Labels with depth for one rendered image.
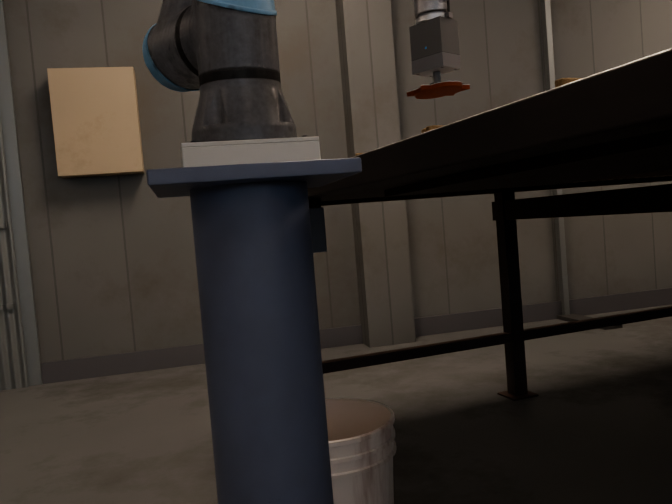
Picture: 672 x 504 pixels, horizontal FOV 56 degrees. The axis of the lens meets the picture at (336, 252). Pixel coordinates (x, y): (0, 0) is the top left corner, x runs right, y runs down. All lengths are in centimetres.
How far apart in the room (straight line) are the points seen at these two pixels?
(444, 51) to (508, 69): 316
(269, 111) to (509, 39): 380
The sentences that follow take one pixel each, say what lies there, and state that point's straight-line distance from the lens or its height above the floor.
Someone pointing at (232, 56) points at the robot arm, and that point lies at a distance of 90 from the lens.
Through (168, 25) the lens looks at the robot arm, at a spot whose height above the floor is 110.
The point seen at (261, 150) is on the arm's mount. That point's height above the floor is 89.
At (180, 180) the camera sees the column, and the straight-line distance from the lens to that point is 80.
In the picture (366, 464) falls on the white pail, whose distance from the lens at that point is 131.
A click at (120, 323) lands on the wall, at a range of 394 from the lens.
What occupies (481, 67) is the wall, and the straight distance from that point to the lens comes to 447.
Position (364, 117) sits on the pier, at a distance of 392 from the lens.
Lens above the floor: 79
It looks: 3 degrees down
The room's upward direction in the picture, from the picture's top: 5 degrees counter-clockwise
